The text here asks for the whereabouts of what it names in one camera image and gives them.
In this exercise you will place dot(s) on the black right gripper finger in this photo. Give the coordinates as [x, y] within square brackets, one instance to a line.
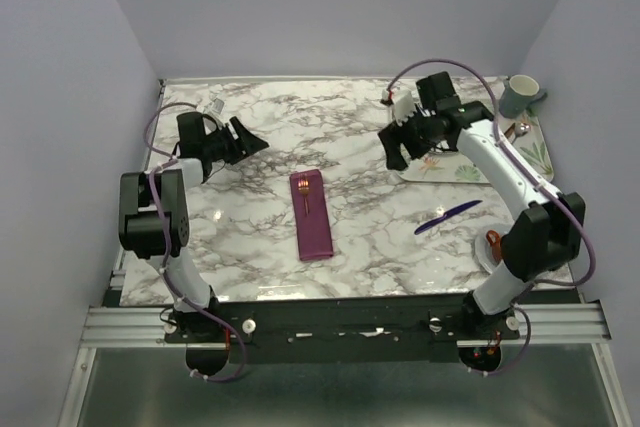
[416, 144]
[391, 142]

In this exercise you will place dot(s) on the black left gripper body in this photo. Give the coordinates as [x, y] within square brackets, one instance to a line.
[222, 145]

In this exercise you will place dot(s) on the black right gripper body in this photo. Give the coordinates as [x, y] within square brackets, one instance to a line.
[417, 123]

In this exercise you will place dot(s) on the rose gold fork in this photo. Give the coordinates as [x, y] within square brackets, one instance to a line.
[303, 186]

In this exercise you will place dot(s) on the purple handled knife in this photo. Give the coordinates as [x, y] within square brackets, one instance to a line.
[446, 215]

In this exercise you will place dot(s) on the purple satin napkin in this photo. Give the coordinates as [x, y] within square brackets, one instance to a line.
[313, 232]

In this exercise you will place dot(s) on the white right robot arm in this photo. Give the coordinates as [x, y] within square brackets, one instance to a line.
[545, 234]

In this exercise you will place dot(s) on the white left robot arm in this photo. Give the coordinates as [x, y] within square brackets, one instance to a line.
[153, 213]

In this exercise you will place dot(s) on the silver spoon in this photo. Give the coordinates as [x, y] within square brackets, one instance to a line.
[521, 129]

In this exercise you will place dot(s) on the leaf pattern serving tray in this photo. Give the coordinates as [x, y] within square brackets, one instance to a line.
[438, 166]

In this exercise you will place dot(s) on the grey green mug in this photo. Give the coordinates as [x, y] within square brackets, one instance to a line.
[520, 92]

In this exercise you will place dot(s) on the white saucer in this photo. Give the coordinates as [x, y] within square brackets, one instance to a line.
[483, 254]

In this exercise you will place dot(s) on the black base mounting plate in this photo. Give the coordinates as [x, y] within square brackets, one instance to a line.
[342, 330]

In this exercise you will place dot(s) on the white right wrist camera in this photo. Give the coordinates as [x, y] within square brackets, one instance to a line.
[403, 106]

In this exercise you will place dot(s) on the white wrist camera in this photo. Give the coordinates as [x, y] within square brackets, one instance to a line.
[216, 107]
[403, 106]

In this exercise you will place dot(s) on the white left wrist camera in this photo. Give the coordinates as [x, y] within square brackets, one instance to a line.
[216, 107]

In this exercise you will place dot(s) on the brown handled knife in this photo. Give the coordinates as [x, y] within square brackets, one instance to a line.
[509, 131]

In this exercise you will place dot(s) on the round table cable hole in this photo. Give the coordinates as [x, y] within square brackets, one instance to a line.
[493, 239]

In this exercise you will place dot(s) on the aluminium frame rail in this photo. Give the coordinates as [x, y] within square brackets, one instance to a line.
[543, 324]

